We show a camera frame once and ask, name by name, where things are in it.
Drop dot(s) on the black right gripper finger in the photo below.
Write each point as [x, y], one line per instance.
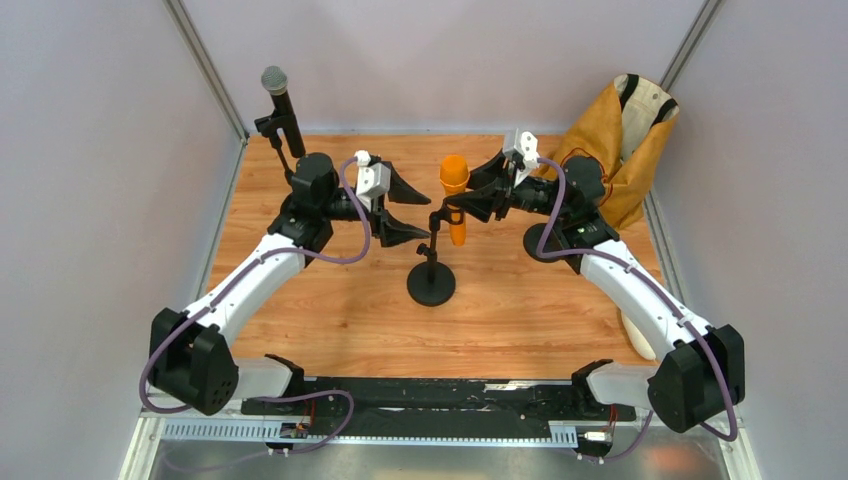
[491, 175]
[477, 204]

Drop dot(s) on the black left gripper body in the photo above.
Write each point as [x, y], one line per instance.
[376, 212]

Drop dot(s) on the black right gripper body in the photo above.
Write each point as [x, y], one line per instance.
[508, 187]

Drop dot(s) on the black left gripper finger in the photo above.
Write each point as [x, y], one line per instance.
[394, 232]
[401, 192]

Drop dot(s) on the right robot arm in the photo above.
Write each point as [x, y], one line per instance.
[700, 377]

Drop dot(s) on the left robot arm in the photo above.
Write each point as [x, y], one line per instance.
[331, 214]

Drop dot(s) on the black grey-headed microphone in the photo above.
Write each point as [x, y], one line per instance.
[275, 82]

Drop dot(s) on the brown paper bag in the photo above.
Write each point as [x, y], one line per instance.
[625, 129]

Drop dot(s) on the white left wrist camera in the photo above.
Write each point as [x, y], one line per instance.
[373, 179]

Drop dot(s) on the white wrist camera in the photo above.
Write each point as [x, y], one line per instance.
[520, 149]
[373, 179]

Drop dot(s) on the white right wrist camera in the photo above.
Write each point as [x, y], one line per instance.
[520, 149]

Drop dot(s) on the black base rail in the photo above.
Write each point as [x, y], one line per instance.
[415, 412]

